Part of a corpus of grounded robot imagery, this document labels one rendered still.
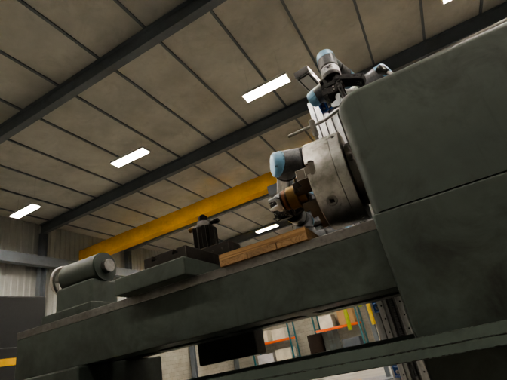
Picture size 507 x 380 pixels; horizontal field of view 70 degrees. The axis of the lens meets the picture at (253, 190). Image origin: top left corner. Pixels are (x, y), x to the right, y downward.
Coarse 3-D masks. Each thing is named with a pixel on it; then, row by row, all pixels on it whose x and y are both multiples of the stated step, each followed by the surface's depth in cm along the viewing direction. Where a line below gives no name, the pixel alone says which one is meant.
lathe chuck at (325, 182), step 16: (320, 144) 117; (304, 160) 116; (320, 160) 113; (320, 176) 111; (336, 176) 109; (320, 192) 112; (336, 192) 110; (320, 208) 113; (336, 208) 112; (336, 224) 117; (352, 224) 120
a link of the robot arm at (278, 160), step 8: (280, 152) 165; (288, 152) 165; (296, 152) 164; (272, 160) 166; (280, 160) 163; (288, 160) 163; (296, 160) 163; (272, 168) 168; (280, 168) 163; (288, 168) 164; (296, 168) 164; (280, 176) 169; (288, 176) 168; (296, 176) 173; (280, 184) 178; (288, 184) 177
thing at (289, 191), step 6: (282, 192) 129; (288, 192) 127; (282, 198) 128; (288, 198) 127; (294, 198) 126; (300, 198) 127; (306, 198) 127; (282, 204) 128; (288, 204) 128; (294, 204) 127; (300, 204) 126
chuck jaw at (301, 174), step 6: (312, 162) 115; (306, 168) 115; (312, 168) 114; (300, 174) 117; (306, 174) 116; (312, 174) 113; (294, 180) 122; (300, 180) 116; (306, 180) 117; (294, 186) 125; (300, 186) 120; (306, 186) 121; (294, 192) 124; (300, 192) 124; (306, 192) 125
